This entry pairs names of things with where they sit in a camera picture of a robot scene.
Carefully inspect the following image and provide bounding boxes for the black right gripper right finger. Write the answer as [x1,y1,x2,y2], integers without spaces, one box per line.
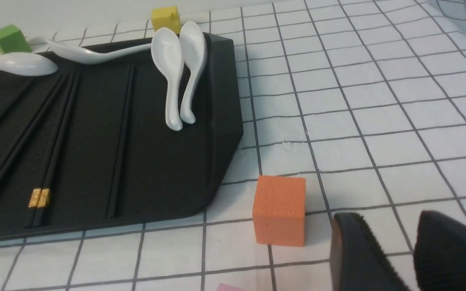
[413,210,466,291]

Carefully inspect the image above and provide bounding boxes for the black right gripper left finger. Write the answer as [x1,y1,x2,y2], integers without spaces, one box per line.
[330,213,409,291]

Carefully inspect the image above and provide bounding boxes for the orange foam cube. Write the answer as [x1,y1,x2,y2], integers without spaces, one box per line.
[252,175,306,247]

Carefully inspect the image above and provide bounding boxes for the pink foam block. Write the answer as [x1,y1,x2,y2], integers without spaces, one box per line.
[216,283,244,291]

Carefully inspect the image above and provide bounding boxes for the white spoon right outer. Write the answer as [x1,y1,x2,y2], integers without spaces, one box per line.
[180,21,208,124]

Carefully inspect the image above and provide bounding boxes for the white spoon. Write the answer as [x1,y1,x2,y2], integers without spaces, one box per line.
[180,21,208,124]
[46,39,152,65]
[150,27,184,131]
[0,52,59,77]

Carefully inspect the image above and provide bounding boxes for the white spoon right inner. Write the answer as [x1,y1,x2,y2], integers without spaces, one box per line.
[150,27,184,131]

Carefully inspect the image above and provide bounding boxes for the black plastic tray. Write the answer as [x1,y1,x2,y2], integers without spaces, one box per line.
[0,33,244,240]

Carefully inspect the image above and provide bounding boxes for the yellow foam cube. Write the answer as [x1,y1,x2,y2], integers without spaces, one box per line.
[150,6,182,35]

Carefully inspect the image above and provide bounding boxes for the black chopstick gold band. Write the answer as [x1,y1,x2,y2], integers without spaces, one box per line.
[31,71,80,227]
[0,74,67,182]
[23,72,75,228]
[0,79,34,122]

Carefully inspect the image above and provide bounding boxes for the white spoon top middle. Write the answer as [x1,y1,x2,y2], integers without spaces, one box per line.
[46,39,152,65]

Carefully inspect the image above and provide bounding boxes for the white spoon far left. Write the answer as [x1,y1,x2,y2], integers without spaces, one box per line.
[0,52,59,77]

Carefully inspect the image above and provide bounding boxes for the green foam cube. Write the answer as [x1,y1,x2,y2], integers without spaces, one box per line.
[0,25,33,55]

